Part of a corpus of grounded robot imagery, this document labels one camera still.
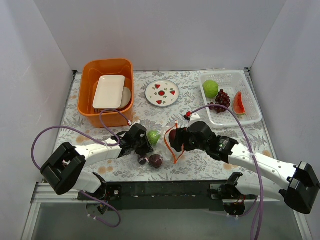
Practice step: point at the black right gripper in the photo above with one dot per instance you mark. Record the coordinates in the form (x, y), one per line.
(182, 139)

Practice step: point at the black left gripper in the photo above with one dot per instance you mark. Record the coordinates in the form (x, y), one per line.
(144, 148)

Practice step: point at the fake dark red plum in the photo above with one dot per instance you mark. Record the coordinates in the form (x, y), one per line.
(172, 137)

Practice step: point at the clear orange zip top bag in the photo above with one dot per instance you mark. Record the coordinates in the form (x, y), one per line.
(164, 148)

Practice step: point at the fake red grape bunch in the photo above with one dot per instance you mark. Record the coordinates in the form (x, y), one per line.
(222, 99)

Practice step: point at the fake green cabbage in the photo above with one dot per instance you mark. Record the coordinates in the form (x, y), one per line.
(210, 88)

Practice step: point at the fake watermelon slice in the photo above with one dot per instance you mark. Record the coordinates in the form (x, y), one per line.
(238, 105)

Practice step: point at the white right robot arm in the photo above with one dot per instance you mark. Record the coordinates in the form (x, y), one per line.
(296, 185)

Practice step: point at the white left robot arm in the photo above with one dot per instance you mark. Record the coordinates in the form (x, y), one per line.
(64, 170)

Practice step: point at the fake green lime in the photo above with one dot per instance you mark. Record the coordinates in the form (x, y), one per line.
(153, 137)

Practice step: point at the fake purple plum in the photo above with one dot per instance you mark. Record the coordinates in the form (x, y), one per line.
(155, 161)

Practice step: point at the beige round dish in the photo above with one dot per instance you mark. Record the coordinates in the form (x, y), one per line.
(126, 97)

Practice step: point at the white rectangular plate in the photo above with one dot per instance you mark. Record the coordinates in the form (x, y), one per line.
(109, 92)

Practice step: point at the round watermelon pattern plate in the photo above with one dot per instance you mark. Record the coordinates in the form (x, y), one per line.
(162, 93)

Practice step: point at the orange plastic tub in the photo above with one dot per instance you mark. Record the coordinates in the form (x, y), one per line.
(91, 74)

